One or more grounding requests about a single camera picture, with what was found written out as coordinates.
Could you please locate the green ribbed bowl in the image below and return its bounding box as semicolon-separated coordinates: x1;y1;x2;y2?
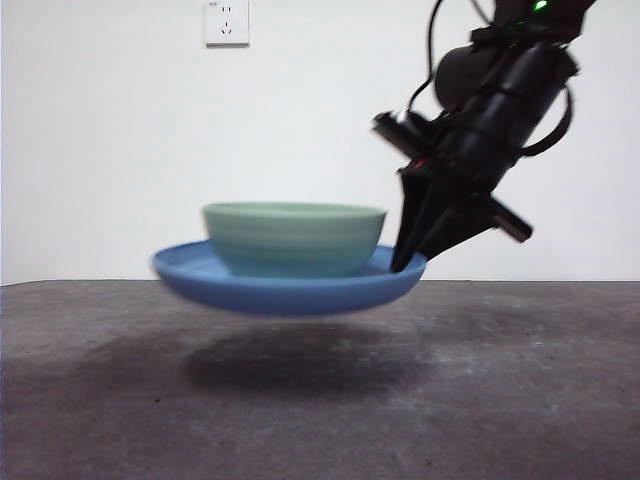
201;201;389;279

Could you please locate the blue round plate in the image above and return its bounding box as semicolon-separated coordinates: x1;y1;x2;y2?
151;239;427;317

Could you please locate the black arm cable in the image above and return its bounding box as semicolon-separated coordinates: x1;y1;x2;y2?
407;0;446;114
519;82;575;158

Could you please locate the white wall socket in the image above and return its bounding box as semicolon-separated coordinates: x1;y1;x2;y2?
204;0;250;49

